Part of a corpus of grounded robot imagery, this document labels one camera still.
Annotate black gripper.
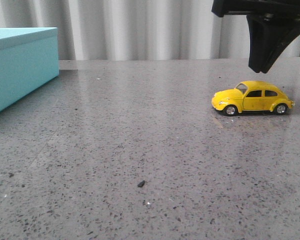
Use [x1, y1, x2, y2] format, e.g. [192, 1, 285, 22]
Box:
[211, 0, 300, 74]

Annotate yellow toy beetle car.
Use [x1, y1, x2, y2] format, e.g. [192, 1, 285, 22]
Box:
[211, 80, 295, 117]

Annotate light blue storage box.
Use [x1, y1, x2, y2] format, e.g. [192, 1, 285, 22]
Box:
[0, 27, 59, 111]

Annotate grey pleated curtain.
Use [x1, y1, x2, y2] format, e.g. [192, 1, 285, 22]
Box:
[0, 0, 250, 61]

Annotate small black debris piece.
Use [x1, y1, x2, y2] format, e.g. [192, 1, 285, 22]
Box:
[137, 180, 146, 188]

